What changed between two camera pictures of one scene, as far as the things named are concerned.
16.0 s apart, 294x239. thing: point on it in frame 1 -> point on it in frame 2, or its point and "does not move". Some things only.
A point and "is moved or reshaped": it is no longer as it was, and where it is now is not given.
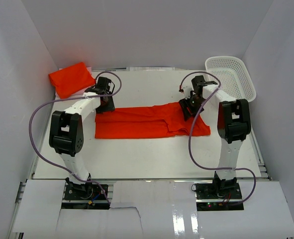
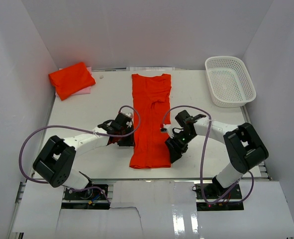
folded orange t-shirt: [71, 80] does not move
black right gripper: [184, 104] -> [174, 149]
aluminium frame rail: [13, 235] does not move
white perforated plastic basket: [233, 74] does not move
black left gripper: [110, 107] -> [129, 142]
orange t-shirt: [167, 120] is moved or reshaped
